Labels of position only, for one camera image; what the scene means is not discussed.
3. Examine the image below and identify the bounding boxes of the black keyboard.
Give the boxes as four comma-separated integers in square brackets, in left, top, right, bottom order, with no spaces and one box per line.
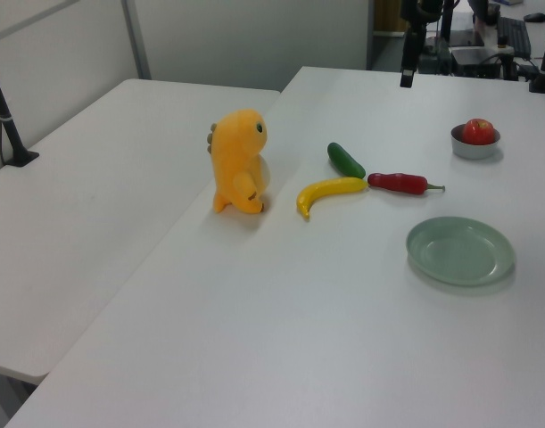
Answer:
[496,15,533,58]

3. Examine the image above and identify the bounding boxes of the red toy apple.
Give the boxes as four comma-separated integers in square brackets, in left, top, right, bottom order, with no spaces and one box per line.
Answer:
[460,118,496,145]

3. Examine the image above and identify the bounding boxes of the yellow toy banana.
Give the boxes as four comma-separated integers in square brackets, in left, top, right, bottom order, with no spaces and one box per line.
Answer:
[295,176,369,221]

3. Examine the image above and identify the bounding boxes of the green toy cucumber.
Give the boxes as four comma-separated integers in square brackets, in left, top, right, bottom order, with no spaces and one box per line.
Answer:
[326,142,367,180]

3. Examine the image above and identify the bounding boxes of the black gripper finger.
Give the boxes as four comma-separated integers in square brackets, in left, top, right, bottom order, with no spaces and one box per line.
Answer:
[409,27,427,88]
[400,28,413,88]

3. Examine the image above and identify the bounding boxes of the red toy chili pepper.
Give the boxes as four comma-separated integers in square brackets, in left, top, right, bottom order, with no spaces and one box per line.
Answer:
[367,172,447,197]

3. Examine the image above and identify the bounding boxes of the black camera stand with cable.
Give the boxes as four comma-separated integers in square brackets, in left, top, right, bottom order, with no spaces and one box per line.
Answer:
[0,46,40,168]

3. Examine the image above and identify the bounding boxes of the green plastic plate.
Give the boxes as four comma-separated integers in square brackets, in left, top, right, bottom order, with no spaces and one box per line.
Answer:
[405,216,516,287]

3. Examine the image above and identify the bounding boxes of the small grey bowl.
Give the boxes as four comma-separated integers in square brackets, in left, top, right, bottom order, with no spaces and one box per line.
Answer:
[450,123,502,161]

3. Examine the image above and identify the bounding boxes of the thin black pole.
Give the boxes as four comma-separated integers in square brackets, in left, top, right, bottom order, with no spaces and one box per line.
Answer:
[439,0,455,75]

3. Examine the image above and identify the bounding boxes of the orange plush dinosaur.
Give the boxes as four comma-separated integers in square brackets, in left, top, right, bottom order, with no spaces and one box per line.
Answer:
[207,109,272,215]

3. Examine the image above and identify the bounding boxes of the black electronics box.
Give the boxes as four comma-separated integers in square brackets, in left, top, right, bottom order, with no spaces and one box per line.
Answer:
[449,45,505,78]

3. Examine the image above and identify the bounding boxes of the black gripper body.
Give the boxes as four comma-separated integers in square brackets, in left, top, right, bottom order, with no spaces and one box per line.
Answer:
[399,0,445,31]

